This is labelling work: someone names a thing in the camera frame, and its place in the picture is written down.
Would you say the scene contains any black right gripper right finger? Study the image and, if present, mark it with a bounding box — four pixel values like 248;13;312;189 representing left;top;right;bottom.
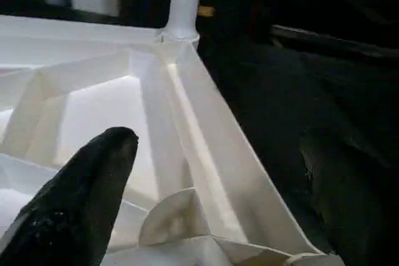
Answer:
299;130;399;266

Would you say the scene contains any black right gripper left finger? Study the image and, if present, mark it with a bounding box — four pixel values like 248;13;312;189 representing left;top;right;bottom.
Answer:
0;127;140;266

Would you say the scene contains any white plastic table top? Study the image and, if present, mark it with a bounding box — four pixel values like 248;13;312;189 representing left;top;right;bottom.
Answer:
0;16;345;266

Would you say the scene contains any white plastic table leg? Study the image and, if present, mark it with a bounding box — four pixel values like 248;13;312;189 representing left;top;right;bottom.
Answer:
163;0;204;45

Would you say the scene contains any black work mat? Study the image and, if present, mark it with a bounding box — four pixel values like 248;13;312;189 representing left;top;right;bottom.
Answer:
0;0;399;266

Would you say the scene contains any dark low furniture silver edge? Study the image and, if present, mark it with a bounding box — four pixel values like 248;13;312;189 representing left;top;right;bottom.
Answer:
271;24;399;62

